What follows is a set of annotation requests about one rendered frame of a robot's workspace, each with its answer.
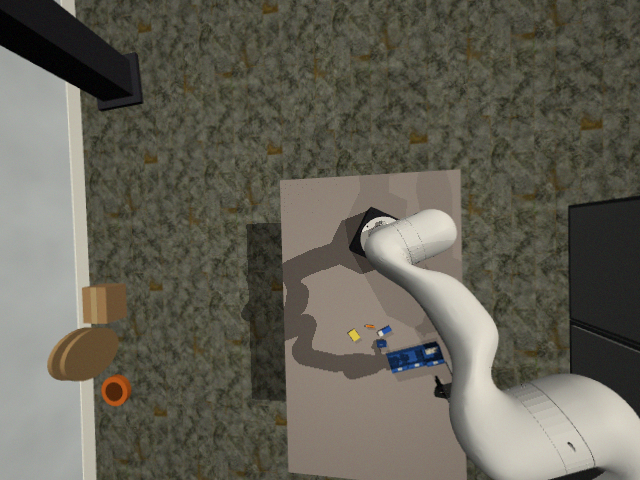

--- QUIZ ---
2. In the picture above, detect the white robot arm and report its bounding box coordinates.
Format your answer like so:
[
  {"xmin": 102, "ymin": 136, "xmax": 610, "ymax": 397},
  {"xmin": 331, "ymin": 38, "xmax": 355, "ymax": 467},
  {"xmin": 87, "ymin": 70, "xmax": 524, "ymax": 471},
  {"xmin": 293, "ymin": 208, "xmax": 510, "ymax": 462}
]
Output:
[{"xmin": 360, "ymin": 209, "xmax": 640, "ymax": 480}]

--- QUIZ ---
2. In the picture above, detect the blue and white eraser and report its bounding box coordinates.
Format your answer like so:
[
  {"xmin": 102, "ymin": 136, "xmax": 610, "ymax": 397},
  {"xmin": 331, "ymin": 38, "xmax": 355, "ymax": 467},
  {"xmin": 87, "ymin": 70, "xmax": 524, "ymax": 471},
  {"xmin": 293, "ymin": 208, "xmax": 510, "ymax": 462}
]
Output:
[{"xmin": 378, "ymin": 326, "xmax": 392, "ymax": 337}]

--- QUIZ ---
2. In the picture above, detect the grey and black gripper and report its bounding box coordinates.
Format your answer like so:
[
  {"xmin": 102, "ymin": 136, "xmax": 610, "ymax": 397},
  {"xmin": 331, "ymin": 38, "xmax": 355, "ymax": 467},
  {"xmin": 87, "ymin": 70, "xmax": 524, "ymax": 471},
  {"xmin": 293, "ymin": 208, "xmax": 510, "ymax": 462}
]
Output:
[{"xmin": 434, "ymin": 376, "xmax": 452, "ymax": 403}]

